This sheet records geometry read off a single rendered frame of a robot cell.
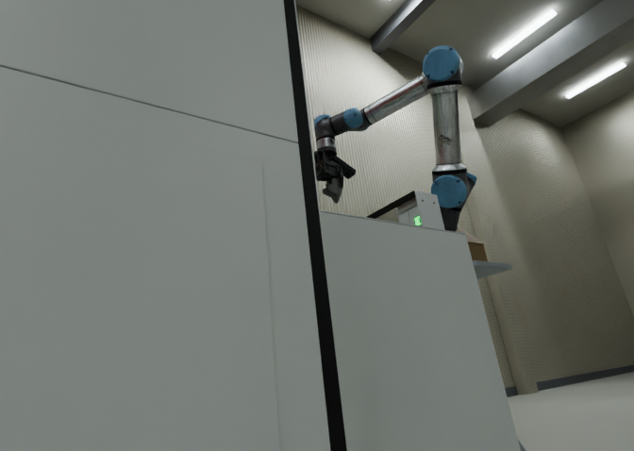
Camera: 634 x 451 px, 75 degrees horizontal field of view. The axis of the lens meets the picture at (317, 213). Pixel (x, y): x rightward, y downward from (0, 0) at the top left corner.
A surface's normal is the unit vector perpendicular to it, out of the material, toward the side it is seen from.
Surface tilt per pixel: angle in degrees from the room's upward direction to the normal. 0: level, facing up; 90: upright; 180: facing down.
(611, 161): 90
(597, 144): 90
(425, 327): 90
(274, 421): 90
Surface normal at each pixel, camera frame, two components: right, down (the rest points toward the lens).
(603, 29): -0.83, -0.12
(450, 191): -0.42, 0.29
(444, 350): 0.56, -0.36
